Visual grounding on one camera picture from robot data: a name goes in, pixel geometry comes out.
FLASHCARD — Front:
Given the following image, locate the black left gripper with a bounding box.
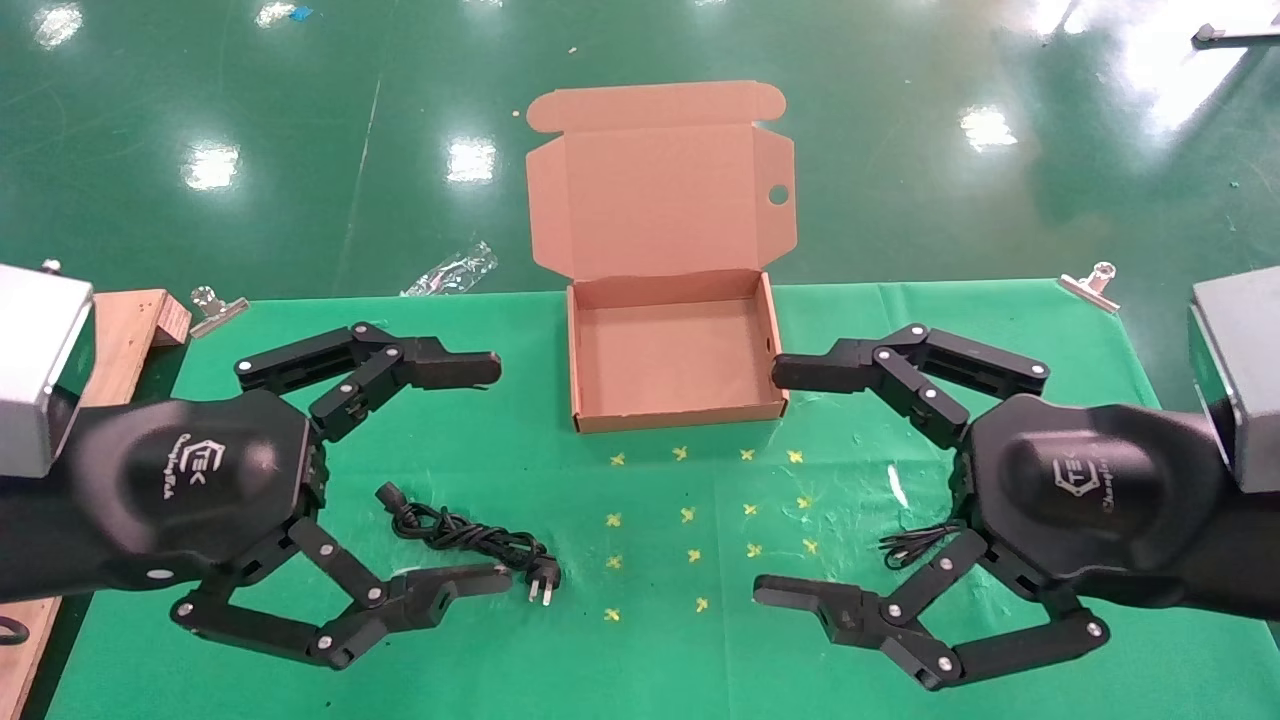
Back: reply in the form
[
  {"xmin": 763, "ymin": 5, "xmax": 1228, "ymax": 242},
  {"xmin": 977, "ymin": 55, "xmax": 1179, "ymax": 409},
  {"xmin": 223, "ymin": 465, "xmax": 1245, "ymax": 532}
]
[{"xmin": 0, "ymin": 389, "xmax": 513, "ymax": 671}]

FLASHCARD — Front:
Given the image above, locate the clear plastic wrapper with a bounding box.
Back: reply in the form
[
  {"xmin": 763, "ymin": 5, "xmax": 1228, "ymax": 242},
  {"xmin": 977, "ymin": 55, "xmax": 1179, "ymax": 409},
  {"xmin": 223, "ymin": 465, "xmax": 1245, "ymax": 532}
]
[{"xmin": 402, "ymin": 241, "xmax": 498, "ymax": 298}]

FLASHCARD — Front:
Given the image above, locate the dark metal bar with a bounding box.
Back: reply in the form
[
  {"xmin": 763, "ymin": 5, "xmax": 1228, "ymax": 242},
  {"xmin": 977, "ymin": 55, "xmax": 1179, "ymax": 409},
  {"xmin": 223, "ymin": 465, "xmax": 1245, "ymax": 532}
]
[{"xmin": 1192, "ymin": 22, "xmax": 1280, "ymax": 48}]

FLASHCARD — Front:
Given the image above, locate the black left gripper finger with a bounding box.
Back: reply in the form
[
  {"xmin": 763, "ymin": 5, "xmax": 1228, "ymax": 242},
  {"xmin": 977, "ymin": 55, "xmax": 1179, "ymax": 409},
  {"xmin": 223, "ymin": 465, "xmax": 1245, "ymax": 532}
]
[{"xmin": 235, "ymin": 322, "xmax": 502, "ymax": 443}]

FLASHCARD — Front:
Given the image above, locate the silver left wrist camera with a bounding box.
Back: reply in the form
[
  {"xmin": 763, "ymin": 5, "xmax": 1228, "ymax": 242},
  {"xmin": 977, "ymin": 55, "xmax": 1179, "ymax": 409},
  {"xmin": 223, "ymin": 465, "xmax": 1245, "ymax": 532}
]
[{"xmin": 0, "ymin": 263, "xmax": 97, "ymax": 479}]

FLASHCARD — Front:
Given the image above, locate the open brown cardboard box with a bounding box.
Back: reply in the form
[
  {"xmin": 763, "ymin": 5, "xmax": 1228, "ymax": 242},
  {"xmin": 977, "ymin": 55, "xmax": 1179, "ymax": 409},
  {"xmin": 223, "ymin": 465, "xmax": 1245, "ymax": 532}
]
[{"xmin": 525, "ymin": 80, "xmax": 798, "ymax": 434}]

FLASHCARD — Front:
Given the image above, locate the silver binder clip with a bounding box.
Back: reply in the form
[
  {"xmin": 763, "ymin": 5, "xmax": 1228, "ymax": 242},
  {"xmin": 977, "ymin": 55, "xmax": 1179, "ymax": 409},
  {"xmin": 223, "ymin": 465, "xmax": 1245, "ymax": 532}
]
[
  {"xmin": 190, "ymin": 286, "xmax": 249, "ymax": 339},
  {"xmin": 1058, "ymin": 262, "xmax": 1121, "ymax": 314}
]

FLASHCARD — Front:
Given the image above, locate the black power cable with plug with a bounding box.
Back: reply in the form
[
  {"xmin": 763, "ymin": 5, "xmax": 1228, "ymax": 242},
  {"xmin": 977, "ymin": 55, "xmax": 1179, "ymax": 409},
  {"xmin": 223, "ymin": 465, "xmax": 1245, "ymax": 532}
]
[{"xmin": 375, "ymin": 481, "xmax": 563, "ymax": 608}]

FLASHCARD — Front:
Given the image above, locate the brown wooden board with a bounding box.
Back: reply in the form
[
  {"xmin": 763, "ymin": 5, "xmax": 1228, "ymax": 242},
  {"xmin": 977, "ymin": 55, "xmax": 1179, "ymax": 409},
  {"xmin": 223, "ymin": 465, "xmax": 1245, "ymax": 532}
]
[{"xmin": 0, "ymin": 290, "xmax": 193, "ymax": 720}]

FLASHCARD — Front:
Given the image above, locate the green table cloth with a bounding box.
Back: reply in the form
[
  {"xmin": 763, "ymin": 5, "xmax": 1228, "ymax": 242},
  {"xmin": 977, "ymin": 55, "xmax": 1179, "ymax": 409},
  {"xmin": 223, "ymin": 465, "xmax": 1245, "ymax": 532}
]
[{"xmin": 45, "ymin": 280, "xmax": 1280, "ymax": 720}]

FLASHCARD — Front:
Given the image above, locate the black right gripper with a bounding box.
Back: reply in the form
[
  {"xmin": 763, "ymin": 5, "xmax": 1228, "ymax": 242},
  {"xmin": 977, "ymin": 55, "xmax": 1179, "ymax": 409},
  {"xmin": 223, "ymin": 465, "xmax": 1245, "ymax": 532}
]
[{"xmin": 752, "ymin": 323, "xmax": 1280, "ymax": 691}]

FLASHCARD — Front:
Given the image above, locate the black wired computer mouse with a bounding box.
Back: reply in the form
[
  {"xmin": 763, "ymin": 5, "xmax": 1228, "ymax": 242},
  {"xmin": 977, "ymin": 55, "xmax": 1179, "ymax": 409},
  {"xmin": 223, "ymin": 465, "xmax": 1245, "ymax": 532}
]
[{"xmin": 878, "ymin": 520, "xmax": 969, "ymax": 571}]

